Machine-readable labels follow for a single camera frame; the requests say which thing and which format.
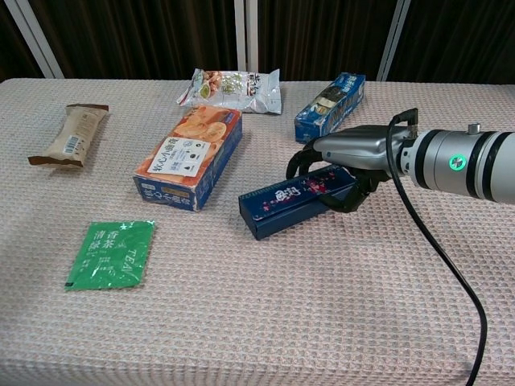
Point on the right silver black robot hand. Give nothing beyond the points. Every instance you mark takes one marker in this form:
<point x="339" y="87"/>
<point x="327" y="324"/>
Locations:
<point x="354" y="149"/>

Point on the white nut snack bag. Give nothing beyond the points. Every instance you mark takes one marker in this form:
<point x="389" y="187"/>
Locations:
<point x="237" y="92"/>

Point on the beige brown snack bar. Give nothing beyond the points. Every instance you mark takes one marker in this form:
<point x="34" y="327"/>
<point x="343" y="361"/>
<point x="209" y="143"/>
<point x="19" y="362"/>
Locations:
<point x="72" y="134"/>

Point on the pink waffle tablecloth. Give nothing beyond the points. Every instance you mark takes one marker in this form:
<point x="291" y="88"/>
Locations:
<point x="257" y="305"/>

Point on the dark blue floral box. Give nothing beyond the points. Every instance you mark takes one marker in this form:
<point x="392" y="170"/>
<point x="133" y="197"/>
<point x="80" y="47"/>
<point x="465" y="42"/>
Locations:
<point x="289" y="201"/>

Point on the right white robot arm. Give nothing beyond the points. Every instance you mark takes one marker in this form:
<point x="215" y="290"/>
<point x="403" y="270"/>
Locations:
<point x="462" y="165"/>

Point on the white partition frame post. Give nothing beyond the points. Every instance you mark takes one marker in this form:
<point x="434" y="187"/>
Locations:
<point x="245" y="34"/>
<point x="38" y="42"/>
<point x="396" y="40"/>

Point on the orange blue biscuit box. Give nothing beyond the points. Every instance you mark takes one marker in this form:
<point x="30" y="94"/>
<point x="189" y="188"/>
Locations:
<point x="189" y="161"/>

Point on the dark brown curtain panel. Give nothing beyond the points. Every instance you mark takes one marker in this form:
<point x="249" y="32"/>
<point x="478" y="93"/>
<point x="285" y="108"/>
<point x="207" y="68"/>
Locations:
<point x="12" y="52"/>
<point x="462" y="32"/>
<point x="141" y="36"/>
<point x="322" y="36"/>

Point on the green tea sachet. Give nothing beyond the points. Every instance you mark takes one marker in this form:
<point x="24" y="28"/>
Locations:
<point x="110" y="257"/>

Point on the blue cookie box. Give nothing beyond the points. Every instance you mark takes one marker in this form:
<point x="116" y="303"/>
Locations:
<point x="330" y="110"/>

